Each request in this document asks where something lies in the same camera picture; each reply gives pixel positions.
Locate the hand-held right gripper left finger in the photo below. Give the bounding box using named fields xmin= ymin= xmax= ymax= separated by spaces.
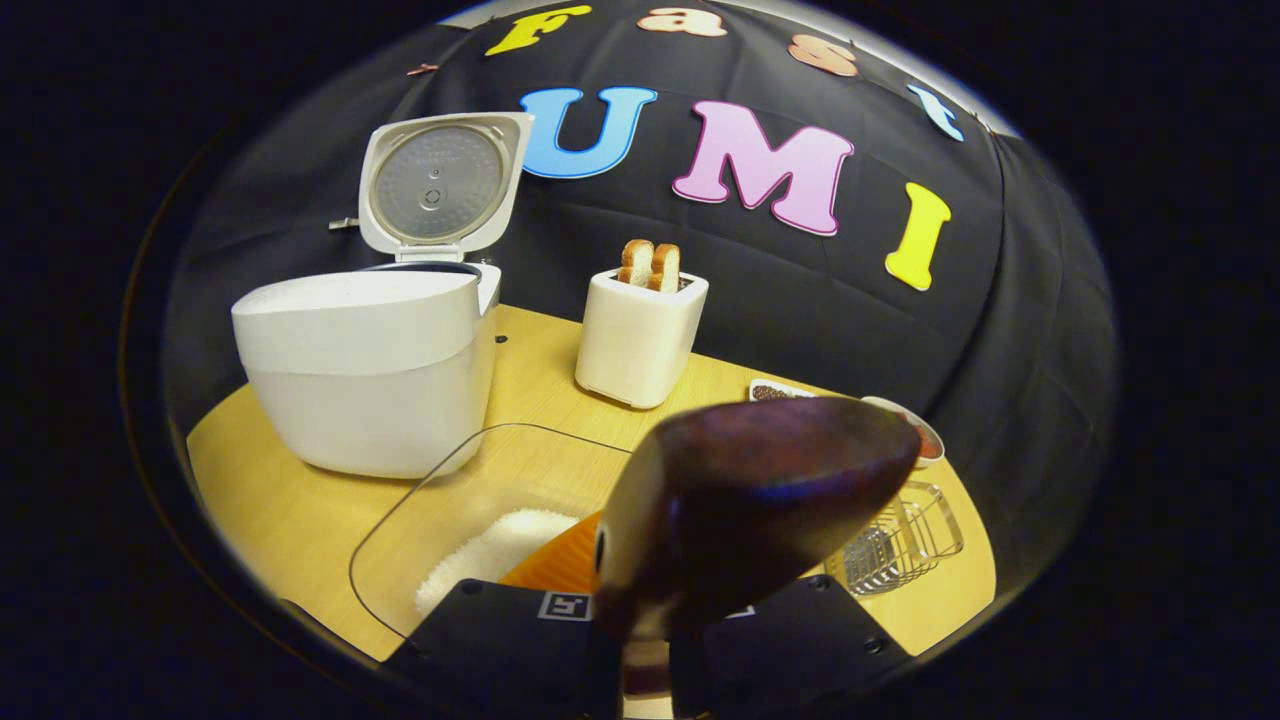
xmin=385 ymin=510 xmax=626 ymax=720

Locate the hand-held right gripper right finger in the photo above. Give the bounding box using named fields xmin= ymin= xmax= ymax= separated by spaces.
xmin=670 ymin=575 xmax=916 ymax=720

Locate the clear plastic rice box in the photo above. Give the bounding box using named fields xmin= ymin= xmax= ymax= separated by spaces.
xmin=348 ymin=422 xmax=636 ymax=641

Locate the wire chopstick holder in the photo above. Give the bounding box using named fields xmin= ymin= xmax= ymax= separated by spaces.
xmin=825 ymin=480 xmax=966 ymax=598

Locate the dark wooden spoon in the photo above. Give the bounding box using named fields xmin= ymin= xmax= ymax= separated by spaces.
xmin=592 ymin=397 xmax=923 ymax=701

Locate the white rice cooker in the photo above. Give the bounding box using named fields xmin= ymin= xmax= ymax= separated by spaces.
xmin=230 ymin=112 xmax=536 ymax=479

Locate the white plate with red slices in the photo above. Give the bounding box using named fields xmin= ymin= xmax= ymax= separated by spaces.
xmin=862 ymin=396 xmax=946 ymax=469

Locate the white toaster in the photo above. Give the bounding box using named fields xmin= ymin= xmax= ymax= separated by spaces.
xmin=575 ymin=268 xmax=709 ymax=409

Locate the black backdrop cloth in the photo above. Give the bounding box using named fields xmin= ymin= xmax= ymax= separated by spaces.
xmin=160 ymin=0 xmax=1119 ymax=601

